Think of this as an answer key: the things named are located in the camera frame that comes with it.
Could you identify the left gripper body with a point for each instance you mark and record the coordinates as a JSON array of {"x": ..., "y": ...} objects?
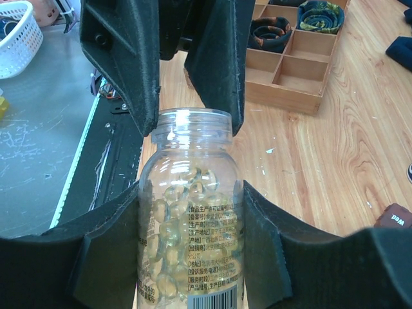
[{"x": 183, "y": 27}]

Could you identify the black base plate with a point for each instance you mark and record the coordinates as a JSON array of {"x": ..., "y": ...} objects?
[{"x": 105, "y": 163}]

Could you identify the wooden compartment tray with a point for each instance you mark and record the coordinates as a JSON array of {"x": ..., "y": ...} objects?
[{"x": 289, "y": 53}]

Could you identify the white plastic basket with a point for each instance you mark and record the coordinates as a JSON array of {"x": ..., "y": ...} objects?
[{"x": 21, "y": 37}]

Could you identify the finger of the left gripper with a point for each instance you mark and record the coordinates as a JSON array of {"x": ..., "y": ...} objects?
[
  {"x": 121, "y": 39},
  {"x": 216, "y": 59}
]

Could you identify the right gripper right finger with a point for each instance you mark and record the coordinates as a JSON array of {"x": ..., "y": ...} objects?
[{"x": 291, "y": 264}]

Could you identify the dark blue cloth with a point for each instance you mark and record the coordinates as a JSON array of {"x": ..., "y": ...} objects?
[{"x": 400, "y": 51}]

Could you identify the white pill bottle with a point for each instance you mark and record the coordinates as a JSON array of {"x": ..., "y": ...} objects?
[{"x": 409, "y": 173}]

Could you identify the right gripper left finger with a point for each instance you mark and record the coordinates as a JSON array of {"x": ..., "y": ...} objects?
[{"x": 88, "y": 262}]

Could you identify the brown pill box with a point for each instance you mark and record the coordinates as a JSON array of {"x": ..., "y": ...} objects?
[{"x": 394, "y": 215}]

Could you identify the clear jar of yellow pills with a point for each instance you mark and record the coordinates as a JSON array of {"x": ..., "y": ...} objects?
[{"x": 190, "y": 215}]

